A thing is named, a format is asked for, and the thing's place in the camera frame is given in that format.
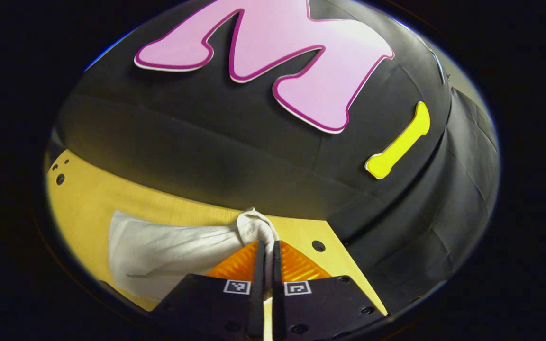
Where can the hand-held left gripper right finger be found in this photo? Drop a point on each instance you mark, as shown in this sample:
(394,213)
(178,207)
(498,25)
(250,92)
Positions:
(277,293)

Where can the black backdrop cloth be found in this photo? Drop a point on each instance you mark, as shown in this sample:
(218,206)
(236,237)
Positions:
(216,156)

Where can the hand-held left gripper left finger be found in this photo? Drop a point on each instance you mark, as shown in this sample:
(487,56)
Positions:
(257,293)

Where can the white jeans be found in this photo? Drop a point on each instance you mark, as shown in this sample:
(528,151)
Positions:
(168,255)

